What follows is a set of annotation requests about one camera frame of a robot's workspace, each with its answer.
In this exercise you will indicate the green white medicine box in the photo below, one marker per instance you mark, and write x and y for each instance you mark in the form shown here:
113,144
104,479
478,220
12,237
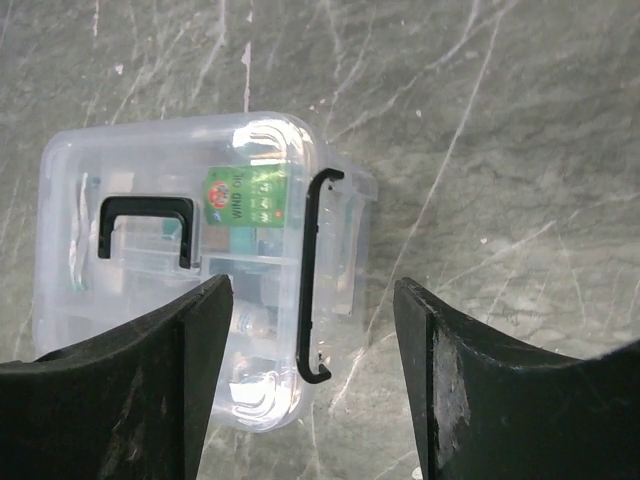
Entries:
252,196

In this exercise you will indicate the clear box lid black handle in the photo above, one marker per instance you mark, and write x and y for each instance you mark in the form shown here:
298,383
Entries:
121,232

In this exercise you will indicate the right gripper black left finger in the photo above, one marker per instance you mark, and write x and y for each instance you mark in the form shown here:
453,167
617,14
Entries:
131,403

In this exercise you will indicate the clear plastic medicine box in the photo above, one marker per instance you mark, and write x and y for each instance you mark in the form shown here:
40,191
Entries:
334,262

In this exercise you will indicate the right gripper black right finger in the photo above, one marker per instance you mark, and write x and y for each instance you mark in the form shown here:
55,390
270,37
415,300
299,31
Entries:
485,405

